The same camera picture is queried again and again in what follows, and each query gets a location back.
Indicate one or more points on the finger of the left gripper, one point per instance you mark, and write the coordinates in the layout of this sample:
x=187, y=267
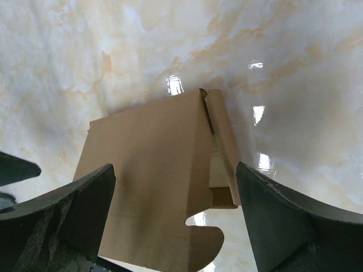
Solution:
x=14, y=169

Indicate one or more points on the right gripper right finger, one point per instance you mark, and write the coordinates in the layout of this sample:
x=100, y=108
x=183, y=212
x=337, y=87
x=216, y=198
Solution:
x=290, y=231

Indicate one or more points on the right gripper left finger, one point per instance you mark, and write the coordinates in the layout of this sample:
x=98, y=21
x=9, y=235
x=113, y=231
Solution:
x=60, y=230

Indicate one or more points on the brown cardboard box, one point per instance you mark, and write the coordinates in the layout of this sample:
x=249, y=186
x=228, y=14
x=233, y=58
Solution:
x=173, y=158

